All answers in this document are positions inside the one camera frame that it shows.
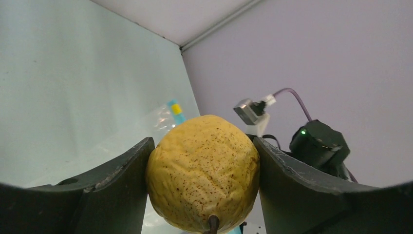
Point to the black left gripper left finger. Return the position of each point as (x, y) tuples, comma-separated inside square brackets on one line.
[(108, 199)]

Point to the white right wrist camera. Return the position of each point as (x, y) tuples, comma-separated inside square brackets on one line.
[(253, 114)]

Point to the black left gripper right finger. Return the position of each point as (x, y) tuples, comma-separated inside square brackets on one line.
[(299, 199)]

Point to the clear zip bag blue zipper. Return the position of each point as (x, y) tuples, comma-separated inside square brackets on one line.
[(155, 124)]

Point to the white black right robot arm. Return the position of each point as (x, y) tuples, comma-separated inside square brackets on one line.
[(321, 147)]

